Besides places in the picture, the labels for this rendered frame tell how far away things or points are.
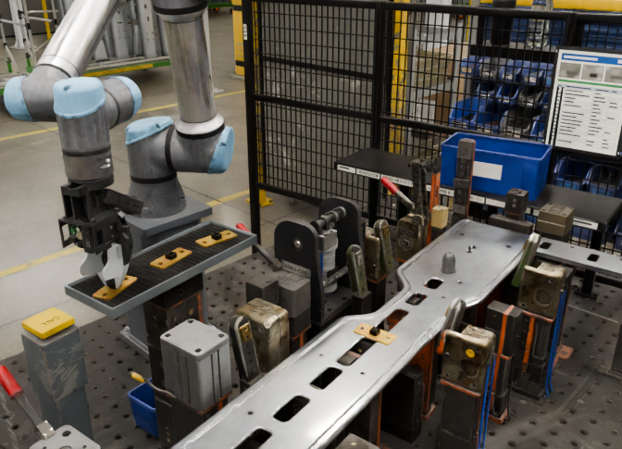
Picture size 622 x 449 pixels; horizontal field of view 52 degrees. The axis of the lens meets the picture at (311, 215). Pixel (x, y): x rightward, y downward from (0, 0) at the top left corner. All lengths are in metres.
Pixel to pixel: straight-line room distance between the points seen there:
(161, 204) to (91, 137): 0.61
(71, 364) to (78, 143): 0.37
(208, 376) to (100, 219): 0.32
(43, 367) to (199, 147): 0.64
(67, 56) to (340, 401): 0.77
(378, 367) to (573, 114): 1.13
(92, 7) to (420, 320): 0.90
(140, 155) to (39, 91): 0.47
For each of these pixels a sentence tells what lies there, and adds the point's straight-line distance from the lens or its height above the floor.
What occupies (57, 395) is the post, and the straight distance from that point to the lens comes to 1.17.
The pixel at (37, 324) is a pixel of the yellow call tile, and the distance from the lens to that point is 1.13.
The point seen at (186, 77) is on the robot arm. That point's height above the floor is 1.46.
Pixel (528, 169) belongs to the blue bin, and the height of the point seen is 1.12.
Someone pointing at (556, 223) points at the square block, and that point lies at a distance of 1.83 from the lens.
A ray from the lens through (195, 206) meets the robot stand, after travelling 1.67.
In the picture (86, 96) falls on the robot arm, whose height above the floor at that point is 1.52.
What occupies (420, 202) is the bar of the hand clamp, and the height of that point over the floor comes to 1.11.
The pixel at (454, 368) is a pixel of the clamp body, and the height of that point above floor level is 0.97.
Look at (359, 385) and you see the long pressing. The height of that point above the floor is 1.00.
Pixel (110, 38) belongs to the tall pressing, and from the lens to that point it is 9.39.
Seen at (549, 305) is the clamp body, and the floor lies 0.96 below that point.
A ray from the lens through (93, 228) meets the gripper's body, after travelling 1.06.
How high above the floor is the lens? 1.72
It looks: 23 degrees down
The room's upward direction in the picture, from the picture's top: straight up
